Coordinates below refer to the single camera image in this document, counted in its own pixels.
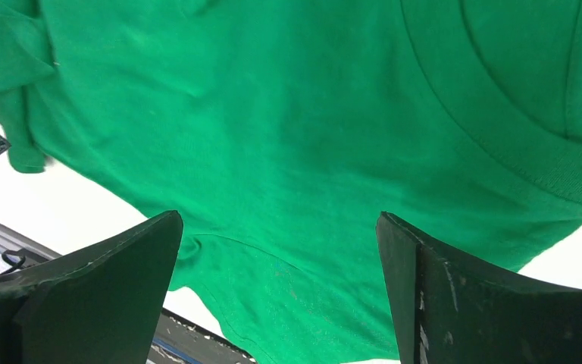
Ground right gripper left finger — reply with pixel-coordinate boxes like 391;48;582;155
0;211;183;363

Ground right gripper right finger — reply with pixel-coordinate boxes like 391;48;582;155
376;212;582;363

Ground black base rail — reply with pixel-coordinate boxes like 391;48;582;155
0;224;256;364

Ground green t shirt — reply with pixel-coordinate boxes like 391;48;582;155
0;1;582;363

